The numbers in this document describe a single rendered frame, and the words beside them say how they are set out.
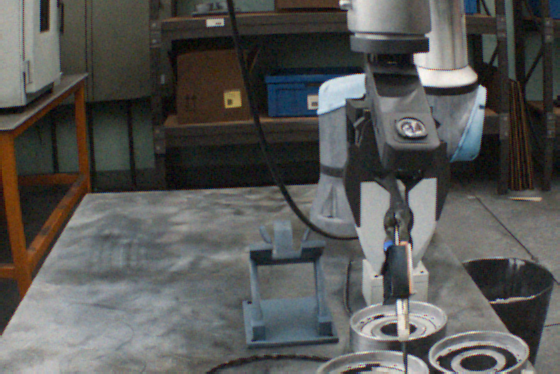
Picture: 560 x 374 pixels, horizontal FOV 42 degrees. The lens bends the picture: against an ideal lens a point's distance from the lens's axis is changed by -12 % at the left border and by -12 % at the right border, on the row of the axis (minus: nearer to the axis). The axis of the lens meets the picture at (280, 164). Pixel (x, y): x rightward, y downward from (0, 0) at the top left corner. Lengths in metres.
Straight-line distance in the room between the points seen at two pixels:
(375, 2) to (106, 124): 4.19
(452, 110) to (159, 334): 0.54
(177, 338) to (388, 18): 0.44
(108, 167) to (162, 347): 4.00
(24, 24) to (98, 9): 1.69
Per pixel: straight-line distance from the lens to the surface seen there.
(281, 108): 4.26
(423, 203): 0.72
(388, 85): 0.67
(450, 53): 1.18
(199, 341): 0.90
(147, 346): 0.89
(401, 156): 0.61
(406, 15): 0.68
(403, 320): 0.72
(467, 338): 0.81
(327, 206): 1.25
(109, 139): 4.83
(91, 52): 4.54
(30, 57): 2.86
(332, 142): 1.23
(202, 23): 4.09
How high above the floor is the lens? 1.19
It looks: 13 degrees down
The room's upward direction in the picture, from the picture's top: 2 degrees counter-clockwise
